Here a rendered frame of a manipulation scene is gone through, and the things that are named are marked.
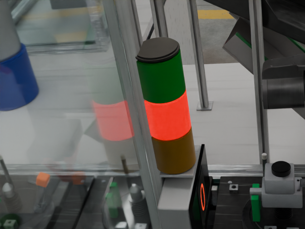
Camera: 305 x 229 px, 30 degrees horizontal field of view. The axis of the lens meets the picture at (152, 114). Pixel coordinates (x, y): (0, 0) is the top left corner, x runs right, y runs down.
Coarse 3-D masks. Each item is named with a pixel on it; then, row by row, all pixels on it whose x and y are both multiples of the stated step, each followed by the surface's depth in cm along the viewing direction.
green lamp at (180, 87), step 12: (168, 60) 59; (180, 60) 60; (144, 72) 60; (156, 72) 59; (168, 72) 59; (180, 72) 61; (144, 84) 61; (156, 84) 60; (168, 84) 60; (180, 84) 61; (144, 96) 62; (156, 96) 61; (168, 96) 61; (180, 96) 62
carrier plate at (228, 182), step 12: (228, 180) 108; (240, 180) 108; (252, 180) 107; (228, 192) 105; (240, 192) 105; (216, 204) 103; (228, 204) 103; (240, 204) 102; (216, 216) 101; (228, 216) 100; (240, 216) 100; (216, 228) 98; (228, 228) 98; (240, 228) 98
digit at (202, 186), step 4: (200, 176) 70; (200, 180) 70; (200, 184) 70; (204, 184) 73; (200, 188) 70; (204, 188) 73; (200, 192) 70; (204, 192) 73; (200, 196) 70; (204, 196) 73; (200, 200) 70; (204, 200) 73; (200, 204) 70; (204, 204) 73; (200, 208) 70; (204, 208) 73; (204, 212) 73
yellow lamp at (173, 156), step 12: (156, 144) 65; (168, 144) 64; (180, 144) 65; (192, 144) 66; (156, 156) 67; (168, 156) 65; (180, 156) 65; (192, 156) 67; (168, 168) 66; (180, 168) 66
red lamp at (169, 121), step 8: (184, 96) 62; (152, 104) 62; (160, 104) 61; (168, 104) 61; (176, 104) 62; (184, 104) 63; (152, 112) 62; (160, 112) 62; (168, 112) 62; (176, 112) 62; (184, 112) 63; (152, 120) 63; (160, 120) 63; (168, 120) 63; (176, 120) 63; (184, 120) 64; (152, 128) 64; (160, 128) 63; (168, 128) 63; (176, 128) 63; (184, 128) 64; (152, 136) 65; (160, 136) 64; (168, 136) 64; (176, 136) 64
